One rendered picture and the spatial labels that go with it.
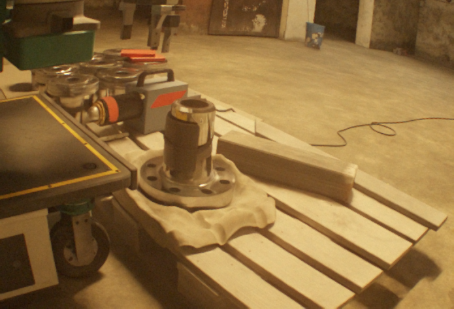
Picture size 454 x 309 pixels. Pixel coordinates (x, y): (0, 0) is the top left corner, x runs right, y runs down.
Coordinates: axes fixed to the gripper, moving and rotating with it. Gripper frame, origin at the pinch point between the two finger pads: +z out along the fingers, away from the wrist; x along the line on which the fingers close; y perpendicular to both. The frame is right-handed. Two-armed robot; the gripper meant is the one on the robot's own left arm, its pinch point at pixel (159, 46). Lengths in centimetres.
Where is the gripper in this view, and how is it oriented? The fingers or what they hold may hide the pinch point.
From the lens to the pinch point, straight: 158.7
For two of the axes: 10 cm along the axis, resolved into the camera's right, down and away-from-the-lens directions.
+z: -1.2, 9.3, 3.5
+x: 7.5, 3.2, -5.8
